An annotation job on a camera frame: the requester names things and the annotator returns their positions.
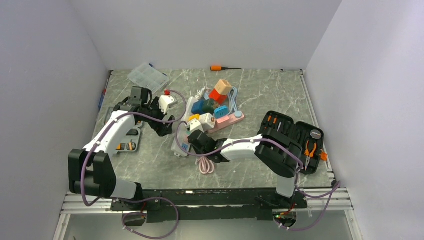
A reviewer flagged yellow cube socket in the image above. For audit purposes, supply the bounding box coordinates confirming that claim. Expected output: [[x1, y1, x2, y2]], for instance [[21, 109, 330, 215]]
[[187, 114, 201, 122]]

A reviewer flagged clear plastic organizer box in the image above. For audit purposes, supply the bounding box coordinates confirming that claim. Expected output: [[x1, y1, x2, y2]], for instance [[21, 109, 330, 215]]
[[127, 63, 170, 94]]

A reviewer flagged black tool case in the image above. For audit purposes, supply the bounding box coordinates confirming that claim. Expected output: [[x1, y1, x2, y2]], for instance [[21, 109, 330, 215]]
[[255, 111, 328, 178]]

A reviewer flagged beige cube socket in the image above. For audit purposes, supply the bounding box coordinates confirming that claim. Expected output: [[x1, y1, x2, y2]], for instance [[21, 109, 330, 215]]
[[214, 79, 233, 96]]

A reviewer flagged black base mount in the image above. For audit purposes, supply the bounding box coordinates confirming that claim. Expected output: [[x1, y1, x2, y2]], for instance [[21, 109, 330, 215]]
[[110, 187, 308, 223]]

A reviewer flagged orange handled screwdriver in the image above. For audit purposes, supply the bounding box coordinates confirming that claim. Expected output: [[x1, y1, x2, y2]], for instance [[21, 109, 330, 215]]
[[210, 65, 241, 72]]

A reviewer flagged blue red pen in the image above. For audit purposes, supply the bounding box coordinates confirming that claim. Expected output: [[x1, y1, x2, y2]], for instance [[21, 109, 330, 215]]
[[98, 80, 109, 110]]

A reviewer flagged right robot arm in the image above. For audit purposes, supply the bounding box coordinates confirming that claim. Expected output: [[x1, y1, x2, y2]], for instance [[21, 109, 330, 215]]
[[188, 128, 304, 208]]

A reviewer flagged blue cube socket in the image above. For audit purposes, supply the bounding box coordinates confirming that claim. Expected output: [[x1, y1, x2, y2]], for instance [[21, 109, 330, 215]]
[[191, 99, 205, 115]]

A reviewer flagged white power strip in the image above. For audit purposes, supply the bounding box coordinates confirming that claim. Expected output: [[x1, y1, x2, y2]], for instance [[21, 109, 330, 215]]
[[171, 96, 199, 157]]

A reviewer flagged white cube socket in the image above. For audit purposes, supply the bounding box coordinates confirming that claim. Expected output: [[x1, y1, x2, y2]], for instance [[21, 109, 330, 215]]
[[198, 113, 216, 132]]

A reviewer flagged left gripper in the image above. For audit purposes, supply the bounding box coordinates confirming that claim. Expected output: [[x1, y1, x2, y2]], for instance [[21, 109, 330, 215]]
[[140, 97, 175, 137]]

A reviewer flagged dark green cube socket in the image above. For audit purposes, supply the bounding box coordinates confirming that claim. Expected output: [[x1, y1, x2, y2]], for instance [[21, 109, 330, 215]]
[[201, 98, 220, 115]]

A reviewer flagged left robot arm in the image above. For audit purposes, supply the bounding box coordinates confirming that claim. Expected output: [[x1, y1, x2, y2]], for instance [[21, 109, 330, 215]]
[[67, 86, 177, 210]]

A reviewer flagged red cube socket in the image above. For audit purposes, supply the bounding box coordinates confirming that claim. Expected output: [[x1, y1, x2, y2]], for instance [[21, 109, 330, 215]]
[[209, 89, 227, 105]]

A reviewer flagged light blue power strip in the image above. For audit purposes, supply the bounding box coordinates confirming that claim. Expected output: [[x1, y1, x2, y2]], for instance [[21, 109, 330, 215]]
[[197, 87, 240, 116]]

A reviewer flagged pink power strip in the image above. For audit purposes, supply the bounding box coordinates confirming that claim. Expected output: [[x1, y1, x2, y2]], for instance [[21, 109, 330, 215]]
[[195, 110, 246, 175]]

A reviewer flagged light blue plug adapter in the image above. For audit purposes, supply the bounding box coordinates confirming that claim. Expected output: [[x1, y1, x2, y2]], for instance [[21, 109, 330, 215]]
[[213, 105, 229, 119]]

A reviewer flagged grey tool tray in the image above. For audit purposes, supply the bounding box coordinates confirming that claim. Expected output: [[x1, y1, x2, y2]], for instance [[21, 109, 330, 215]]
[[113, 121, 144, 155]]

